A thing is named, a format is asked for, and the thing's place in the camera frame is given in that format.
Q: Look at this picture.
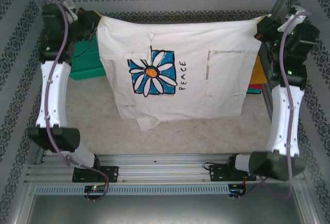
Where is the white daisy print t-shirt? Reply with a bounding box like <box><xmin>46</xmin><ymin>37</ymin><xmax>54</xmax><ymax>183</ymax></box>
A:
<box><xmin>96</xmin><ymin>13</ymin><xmax>273</xmax><ymax>132</ymax></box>

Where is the yellow folded t-shirt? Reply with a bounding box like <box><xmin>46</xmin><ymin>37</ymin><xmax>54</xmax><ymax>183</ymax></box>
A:
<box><xmin>250</xmin><ymin>55</ymin><xmax>269</xmax><ymax>85</ymax></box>

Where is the teal plastic mesh basket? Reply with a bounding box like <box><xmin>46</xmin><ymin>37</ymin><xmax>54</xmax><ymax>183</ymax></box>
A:
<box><xmin>71</xmin><ymin>39</ymin><xmax>106</xmax><ymax>82</ymax></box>

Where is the grey sheet metal shelf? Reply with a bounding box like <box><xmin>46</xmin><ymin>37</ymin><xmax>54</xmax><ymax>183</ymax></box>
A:
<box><xmin>15</xmin><ymin>182</ymin><xmax>320</xmax><ymax>224</ymax></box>

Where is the aluminium side rail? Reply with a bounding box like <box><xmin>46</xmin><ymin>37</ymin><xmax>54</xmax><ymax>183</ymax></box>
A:
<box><xmin>257</xmin><ymin>51</ymin><xmax>275</xmax><ymax>121</ymax></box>

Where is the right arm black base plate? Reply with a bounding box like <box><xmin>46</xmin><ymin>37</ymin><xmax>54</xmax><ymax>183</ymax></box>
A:
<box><xmin>209</xmin><ymin>164</ymin><xmax>257</xmax><ymax>183</ymax></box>

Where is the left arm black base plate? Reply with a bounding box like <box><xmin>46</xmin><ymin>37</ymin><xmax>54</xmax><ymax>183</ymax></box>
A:
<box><xmin>72</xmin><ymin>166</ymin><xmax>119</xmax><ymax>183</ymax></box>

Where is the aluminium mounting rail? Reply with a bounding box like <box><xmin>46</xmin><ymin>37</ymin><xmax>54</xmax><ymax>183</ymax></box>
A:
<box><xmin>24</xmin><ymin>146</ymin><xmax>307</xmax><ymax>183</ymax></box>

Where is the grey slotted cable duct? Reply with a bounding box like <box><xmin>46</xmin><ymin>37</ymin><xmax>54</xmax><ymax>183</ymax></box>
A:
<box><xmin>35</xmin><ymin>184</ymin><xmax>230</xmax><ymax>195</ymax></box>

